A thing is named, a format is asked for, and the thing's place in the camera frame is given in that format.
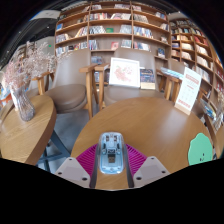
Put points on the glass vase with pink flowers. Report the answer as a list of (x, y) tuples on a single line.
[(25, 108)]

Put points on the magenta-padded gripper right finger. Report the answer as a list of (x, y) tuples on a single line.
[(136, 161)]

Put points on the dark book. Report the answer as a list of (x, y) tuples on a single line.
[(147, 78)]

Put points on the white sign on wooden base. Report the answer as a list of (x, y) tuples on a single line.
[(188, 90)]

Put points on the stack of books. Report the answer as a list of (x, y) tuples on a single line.
[(208, 108)]

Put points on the light blue book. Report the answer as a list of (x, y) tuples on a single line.
[(171, 73)]

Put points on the white framed picture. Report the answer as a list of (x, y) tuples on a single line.
[(124, 72)]

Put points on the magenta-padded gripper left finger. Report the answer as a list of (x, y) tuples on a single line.
[(85, 161)]

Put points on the transparent computer mouse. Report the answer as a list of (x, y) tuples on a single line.
[(111, 153)]

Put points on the wide wooden bookshelf unit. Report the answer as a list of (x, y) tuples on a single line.
[(110, 26)]

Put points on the green wavy-edged mouse pad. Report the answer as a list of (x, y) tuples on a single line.
[(200, 150)]

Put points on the white ceiling panel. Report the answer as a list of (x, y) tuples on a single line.
[(46, 14)]

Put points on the round wooden side table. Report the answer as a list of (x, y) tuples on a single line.
[(23, 136), (220, 140)]

